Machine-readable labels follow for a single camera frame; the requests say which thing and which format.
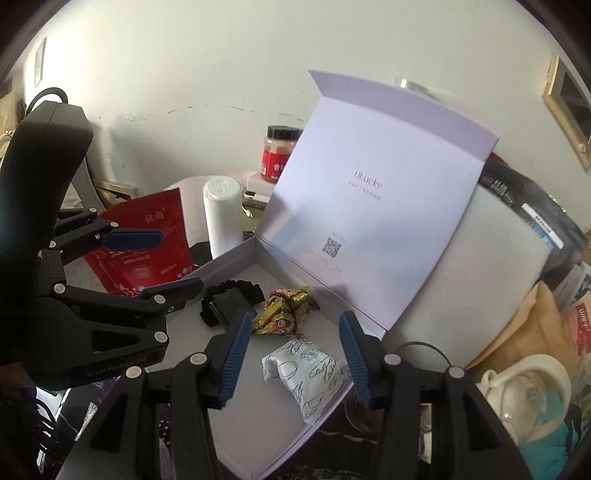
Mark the black hair accessory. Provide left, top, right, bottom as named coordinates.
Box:
left=201, top=278, right=265, bottom=329

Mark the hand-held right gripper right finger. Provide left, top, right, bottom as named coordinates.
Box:
left=338, top=311, right=520, bottom=480

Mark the blue plastic bag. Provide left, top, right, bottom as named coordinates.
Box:
left=517, top=415, right=583, bottom=480

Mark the black foil bag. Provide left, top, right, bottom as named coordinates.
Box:
left=478, top=154, right=587, bottom=287

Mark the red-label spice jar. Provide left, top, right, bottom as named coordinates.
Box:
left=260, top=126, right=302, bottom=184

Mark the green triangular snack packet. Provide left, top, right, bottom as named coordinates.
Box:
left=250, top=286, right=320, bottom=337

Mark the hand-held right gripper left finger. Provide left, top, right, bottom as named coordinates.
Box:
left=55, top=313, right=254, bottom=480

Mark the brown paper bag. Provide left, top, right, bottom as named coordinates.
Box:
left=466, top=281, right=591, bottom=370

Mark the red goji berry packet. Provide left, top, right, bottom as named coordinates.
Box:
left=83, top=187, right=197, bottom=298

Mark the wall intercom panel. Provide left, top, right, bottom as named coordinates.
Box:
left=541, top=53, right=591, bottom=169

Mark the glass mug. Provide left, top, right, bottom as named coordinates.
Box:
left=344, top=340, right=452, bottom=467

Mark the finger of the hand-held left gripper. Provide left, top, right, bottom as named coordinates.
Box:
left=41, top=276, right=205, bottom=366
left=48, top=209, right=168, bottom=265

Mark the grey chair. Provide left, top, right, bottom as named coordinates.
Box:
left=69, top=152, right=107, bottom=213

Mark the small wall frame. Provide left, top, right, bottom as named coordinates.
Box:
left=33, top=37, right=48, bottom=88

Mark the white gift box with lid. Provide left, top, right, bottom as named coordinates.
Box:
left=143, top=69, right=502, bottom=480

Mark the white bread-print snack packet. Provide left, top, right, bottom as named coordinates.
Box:
left=262, top=337, right=349, bottom=423

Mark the white paper roll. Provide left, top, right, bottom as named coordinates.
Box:
left=202, top=176, right=245, bottom=259

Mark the white foam board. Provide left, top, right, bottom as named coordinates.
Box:
left=383, top=187, right=561, bottom=370

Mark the wooden framed certificate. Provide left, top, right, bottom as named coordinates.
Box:
left=95, top=180, right=139, bottom=204

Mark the white cartoon water bottle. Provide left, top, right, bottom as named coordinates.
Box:
left=475, top=354, right=573, bottom=444

